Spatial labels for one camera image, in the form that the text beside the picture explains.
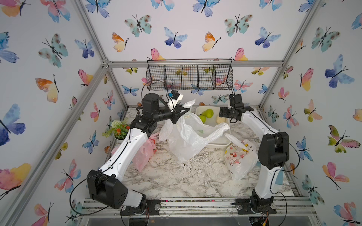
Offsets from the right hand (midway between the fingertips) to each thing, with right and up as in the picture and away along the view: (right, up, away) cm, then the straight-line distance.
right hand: (227, 110), depth 95 cm
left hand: (-26, 0, -27) cm, 38 cm away
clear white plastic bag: (+4, -28, -14) cm, 31 cm away
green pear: (-15, -5, +12) cm, 20 cm away
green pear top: (-11, -1, +13) cm, 17 cm away
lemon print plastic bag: (-27, -13, -25) cm, 39 cm away
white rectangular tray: (-3, -21, 0) cm, 21 cm away
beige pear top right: (-2, -7, +10) cm, 12 cm away
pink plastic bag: (-52, -27, -16) cm, 61 cm away
